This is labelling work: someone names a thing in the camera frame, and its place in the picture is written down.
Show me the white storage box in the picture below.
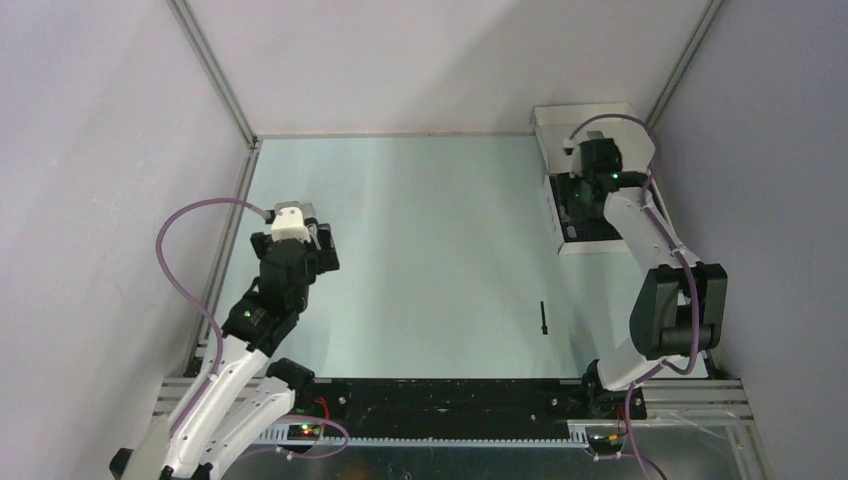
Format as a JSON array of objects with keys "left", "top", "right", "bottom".
[{"left": 532, "top": 103, "right": 655, "bottom": 256}]

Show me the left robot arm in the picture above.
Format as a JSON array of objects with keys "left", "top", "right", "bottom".
[{"left": 109, "top": 218, "right": 340, "bottom": 479}]

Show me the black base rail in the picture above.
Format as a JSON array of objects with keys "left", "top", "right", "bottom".
[{"left": 293, "top": 378, "right": 647, "bottom": 441}]

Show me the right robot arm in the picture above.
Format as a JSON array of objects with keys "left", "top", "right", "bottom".
[{"left": 563, "top": 138, "right": 728, "bottom": 391}]

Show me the black cleaning brush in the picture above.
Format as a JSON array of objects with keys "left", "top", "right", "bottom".
[{"left": 539, "top": 301, "right": 549, "bottom": 336}]

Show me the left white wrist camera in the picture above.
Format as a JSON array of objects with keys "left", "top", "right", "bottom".
[{"left": 270, "top": 201, "right": 311, "bottom": 243}]

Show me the silver black hair clipper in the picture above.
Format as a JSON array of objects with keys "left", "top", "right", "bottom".
[{"left": 301, "top": 202, "right": 321, "bottom": 250}]

